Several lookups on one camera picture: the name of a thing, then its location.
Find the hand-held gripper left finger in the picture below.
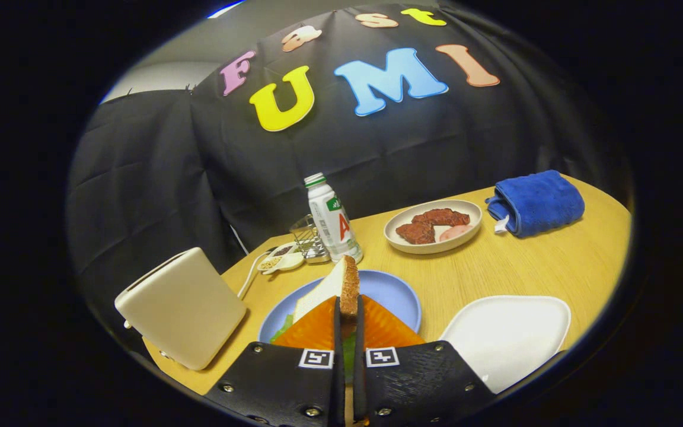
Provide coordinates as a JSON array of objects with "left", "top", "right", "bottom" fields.
[{"left": 204, "top": 295, "right": 346, "bottom": 427}]

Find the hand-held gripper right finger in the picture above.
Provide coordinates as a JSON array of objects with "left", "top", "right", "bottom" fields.
[{"left": 352, "top": 295, "right": 497, "bottom": 427}]

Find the toasted bread slice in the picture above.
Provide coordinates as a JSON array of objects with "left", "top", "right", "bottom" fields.
[{"left": 292, "top": 255, "right": 361, "bottom": 339}]

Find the green lettuce leaf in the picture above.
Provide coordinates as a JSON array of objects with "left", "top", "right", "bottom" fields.
[{"left": 269, "top": 314, "right": 358, "bottom": 383}]

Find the blue plate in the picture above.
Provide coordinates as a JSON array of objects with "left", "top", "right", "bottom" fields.
[{"left": 258, "top": 270, "right": 423, "bottom": 343}]

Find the white condiment dish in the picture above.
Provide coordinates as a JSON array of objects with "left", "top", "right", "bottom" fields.
[{"left": 257, "top": 242, "right": 305, "bottom": 276}]

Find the white plastic bottle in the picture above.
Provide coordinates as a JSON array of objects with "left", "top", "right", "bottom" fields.
[{"left": 304, "top": 173, "right": 363, "bottom": 263}]

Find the beige bowl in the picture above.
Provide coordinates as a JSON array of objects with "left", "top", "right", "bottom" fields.
[{"left": 384, "top": 199, "right": 483, "bottom": 255}]

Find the brown meat piece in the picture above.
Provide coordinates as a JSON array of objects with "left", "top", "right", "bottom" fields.
[
  {"left": 411, "top": 208, "right": 471, "bottom": 227},
  {"left": 395, "top": 222, "right": 436, "bottom": 245}
]

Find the pink ham slice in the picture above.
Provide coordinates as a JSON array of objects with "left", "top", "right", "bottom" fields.
[{"left": 438, "top": 224, "right": 474, "bottom": 242}]

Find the white square plate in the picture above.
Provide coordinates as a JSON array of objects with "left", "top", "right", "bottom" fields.
[{"left": 439, "top": 295, "right": 572, "bottom": 394}]

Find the cream toaster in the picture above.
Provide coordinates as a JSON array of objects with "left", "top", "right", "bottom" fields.
[{"left": 114, "top": 247, "right": 247, "bottom": 371}]

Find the blue towel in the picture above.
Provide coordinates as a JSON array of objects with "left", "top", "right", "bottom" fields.
[{"left": 485, "top": 170, "right": 586, "bottom": 238}]

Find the metal wire rack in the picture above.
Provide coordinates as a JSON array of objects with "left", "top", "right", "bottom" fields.
[{"left": 290, "top": 214, "right": 331, "bottom": 265}]

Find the white toaster cable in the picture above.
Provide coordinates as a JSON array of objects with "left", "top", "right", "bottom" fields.
[{"left": 237, "top": 249, "right": 274, "bottom": 299}]

